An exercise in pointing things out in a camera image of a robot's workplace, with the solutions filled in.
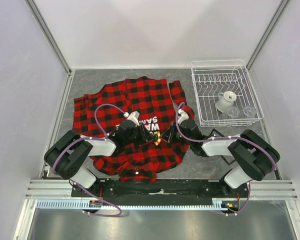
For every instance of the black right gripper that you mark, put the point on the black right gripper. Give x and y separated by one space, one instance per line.
168 135

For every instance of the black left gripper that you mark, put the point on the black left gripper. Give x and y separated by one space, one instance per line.
145 136

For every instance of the yellow plush flower brooch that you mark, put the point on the yellow plush flower brooch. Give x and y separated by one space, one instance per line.
157 138

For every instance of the red black plaid shirt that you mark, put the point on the red black plaid shirt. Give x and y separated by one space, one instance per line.
154 99

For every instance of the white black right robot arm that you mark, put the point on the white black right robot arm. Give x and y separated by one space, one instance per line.
254 156

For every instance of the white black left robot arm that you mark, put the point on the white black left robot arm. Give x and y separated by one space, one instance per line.
67 155

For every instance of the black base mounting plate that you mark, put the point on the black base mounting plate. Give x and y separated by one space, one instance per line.
203 188

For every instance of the clear glass cup left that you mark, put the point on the clear glass cup left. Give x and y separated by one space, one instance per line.
232 112

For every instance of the clear glass cup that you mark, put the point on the clear glass cup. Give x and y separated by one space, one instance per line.
249 112
232 112

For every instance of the grey ceramic teapot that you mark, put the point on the grey ceramic teapot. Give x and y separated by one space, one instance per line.
225 100

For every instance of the clear glass cup right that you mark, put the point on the clear glass cup right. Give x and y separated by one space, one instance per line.
249 112

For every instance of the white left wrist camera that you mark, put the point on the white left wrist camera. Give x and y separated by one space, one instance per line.
133 117

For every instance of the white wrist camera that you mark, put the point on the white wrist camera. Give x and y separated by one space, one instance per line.
181 116
133 117

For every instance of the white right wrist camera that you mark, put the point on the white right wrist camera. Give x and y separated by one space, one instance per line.
181 116

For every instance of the black wire frame stand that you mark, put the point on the black wire frame stand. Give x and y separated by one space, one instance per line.
216 134

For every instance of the white wire dish rack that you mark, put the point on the white wire dish rack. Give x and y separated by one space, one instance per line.
210 77

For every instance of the light blue cable duct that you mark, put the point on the light blue cable duct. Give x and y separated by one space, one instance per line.
80 204

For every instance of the aluminium frame post right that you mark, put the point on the aluminium frame post right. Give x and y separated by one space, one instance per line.
283 4

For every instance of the aluminium frame post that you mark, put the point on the aluminium frame post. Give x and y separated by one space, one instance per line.
48 34
283 4

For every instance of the aluminium frame post left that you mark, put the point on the aluminium frame post left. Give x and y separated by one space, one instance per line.
48 34

